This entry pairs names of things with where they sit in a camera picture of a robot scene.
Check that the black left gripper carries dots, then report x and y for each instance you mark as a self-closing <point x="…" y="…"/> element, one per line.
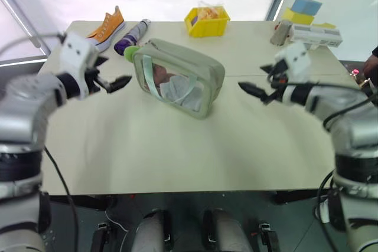
<point x="94" y="82"/>

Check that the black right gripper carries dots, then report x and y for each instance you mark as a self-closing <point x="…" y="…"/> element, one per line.
<point x="276" y="86"/>

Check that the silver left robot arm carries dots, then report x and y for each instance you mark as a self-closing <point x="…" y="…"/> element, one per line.
<point x="23" y="110"/>

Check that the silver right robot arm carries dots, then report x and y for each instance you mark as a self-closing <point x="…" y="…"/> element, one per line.
<point x="350" y="110"/>

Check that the clear sage toiletry pouch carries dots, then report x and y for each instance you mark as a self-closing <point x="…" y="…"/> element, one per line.
<point x="180" y="75"/>

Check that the small green round object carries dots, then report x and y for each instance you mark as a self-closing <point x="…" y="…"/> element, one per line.
<point x="130" y="52"/>

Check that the orange canvas sneaker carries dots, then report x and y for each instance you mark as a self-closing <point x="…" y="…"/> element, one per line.
<point x="107" y="29"/>

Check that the grey cylindrical can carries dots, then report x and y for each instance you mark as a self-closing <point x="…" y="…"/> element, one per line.
<point x="280" y="33"/>

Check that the white printed carton box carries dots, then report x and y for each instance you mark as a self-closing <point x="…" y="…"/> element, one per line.
<point x="316" y="35"/>

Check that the yellow sponge block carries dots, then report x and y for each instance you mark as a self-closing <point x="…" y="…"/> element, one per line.
<point x="296" y="17"/>

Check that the yellow plastic parts bin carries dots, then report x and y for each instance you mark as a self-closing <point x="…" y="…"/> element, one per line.
<point x="206" y="26"/>

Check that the clear bag of snacks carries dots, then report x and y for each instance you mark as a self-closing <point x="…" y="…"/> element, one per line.
<point x="210" y="11"/>

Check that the flat yellow piece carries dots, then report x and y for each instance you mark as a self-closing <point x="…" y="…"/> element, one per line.
<point x="325" y="24"/>

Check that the blue sponge block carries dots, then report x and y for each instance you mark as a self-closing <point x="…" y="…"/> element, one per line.
<point x="307" y="5"/>

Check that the bottle with pink cap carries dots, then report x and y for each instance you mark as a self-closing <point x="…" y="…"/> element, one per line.
<point x="355" y="75"/>

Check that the person in dark clothes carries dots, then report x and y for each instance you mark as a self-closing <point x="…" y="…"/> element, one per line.
<point x="371" y="66"/>

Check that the grey rounded robot thigh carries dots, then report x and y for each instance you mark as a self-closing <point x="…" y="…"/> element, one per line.
<point x="150" y="231"/>
<point x="228" y="231"/>

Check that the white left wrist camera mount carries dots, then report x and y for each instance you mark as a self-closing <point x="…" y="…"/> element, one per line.
<point x="77" y="51"/>

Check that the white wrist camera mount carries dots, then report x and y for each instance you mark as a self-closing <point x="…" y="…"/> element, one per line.
<point x="295" y="57"/>
<point x="77" y="51"/>

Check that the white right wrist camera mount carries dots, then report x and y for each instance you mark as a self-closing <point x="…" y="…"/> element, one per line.
<point x="295" y="57"/>

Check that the black table frame bracket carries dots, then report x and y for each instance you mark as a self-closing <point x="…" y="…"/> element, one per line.
<point x="295" y="196"/>
<point x="85" y="202"/>

